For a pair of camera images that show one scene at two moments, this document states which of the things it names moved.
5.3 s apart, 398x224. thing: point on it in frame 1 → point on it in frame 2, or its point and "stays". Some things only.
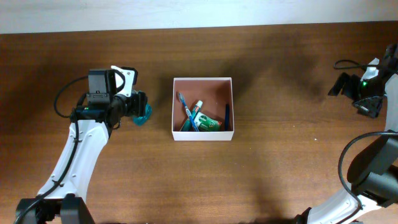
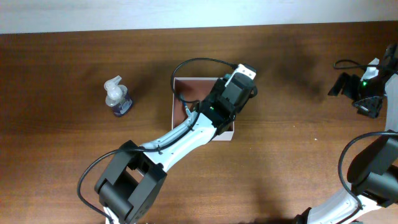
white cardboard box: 214,93 stays
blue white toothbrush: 182,98 stays
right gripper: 353,82 stays
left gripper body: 123,102 → 219,87
